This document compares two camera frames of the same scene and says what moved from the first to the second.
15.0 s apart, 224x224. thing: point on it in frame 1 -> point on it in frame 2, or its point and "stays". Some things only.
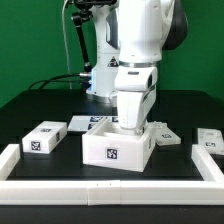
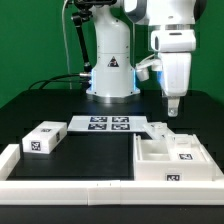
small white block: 163,134 stays
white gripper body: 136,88 -> 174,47
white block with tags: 44,137 stays
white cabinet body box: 109,145 -> 176,158
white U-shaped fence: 112,192 stays
